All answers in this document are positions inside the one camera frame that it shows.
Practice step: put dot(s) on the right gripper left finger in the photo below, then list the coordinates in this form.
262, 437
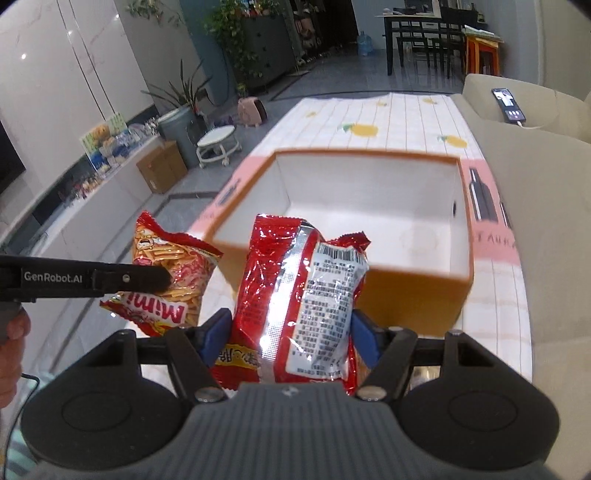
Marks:
191, 353

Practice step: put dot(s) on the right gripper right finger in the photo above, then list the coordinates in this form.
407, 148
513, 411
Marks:
388, 355

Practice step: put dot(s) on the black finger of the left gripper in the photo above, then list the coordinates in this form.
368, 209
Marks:
113, 278

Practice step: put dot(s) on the Mimi shrimp stick bag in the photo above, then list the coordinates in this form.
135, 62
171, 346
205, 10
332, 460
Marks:
190, 263

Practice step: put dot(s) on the red foil snack bag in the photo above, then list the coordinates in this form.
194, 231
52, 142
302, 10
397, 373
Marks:
293, 313

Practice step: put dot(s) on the smartphone on sofa arm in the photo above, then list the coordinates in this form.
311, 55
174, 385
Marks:
511, 111

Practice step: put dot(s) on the person's left hand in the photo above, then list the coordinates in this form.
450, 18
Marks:
12, 352

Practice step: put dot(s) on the white TV cabinet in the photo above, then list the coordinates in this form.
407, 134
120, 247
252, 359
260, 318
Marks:
83, 231

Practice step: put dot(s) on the checked lemon tablecloth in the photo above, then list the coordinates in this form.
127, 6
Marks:
496, 310

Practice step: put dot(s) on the brown cardboard box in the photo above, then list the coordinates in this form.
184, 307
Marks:
162, 168

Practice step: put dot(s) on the orange cardboard box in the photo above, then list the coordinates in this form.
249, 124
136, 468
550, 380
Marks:
412, 206

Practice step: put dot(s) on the grey plant pot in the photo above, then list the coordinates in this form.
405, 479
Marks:
185, 127

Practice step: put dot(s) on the white round stool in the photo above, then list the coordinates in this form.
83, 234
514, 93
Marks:
217, 145

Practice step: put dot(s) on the pink small heater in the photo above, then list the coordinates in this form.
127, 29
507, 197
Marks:
251, 111

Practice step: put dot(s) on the beige sofa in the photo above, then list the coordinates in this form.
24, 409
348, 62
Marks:
542, 169

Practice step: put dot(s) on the dark sideboard cabinet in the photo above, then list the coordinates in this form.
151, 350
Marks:
267, 39

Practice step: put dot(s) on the blue water bottle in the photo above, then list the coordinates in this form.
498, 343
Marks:
364, 44

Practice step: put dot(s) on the orange stacked stools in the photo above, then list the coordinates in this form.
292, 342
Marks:
482, 52

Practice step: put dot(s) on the dark dining table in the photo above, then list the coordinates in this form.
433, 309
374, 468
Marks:
439, 37

